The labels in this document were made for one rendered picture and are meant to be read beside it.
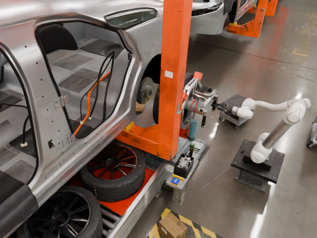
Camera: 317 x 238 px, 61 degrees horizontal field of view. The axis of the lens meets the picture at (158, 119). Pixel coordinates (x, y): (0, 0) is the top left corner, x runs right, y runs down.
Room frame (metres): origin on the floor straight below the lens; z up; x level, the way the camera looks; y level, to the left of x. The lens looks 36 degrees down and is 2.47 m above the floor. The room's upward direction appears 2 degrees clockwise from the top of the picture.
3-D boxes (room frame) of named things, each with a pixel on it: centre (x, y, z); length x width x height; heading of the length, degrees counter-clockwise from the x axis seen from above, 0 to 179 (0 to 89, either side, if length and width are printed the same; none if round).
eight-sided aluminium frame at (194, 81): (2.50, -0.33, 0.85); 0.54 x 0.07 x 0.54; 153
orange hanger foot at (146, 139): (2.20, 0.20, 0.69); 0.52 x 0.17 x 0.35; 63
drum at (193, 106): (2.47, -0.40, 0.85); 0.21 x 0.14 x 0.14; 63
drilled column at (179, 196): (1.86, -0.25, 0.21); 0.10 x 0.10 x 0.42; 63
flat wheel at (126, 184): (1.93, 0.45, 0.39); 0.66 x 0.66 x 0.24
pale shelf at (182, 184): (1.89, -0.27, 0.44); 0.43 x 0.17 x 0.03; 153
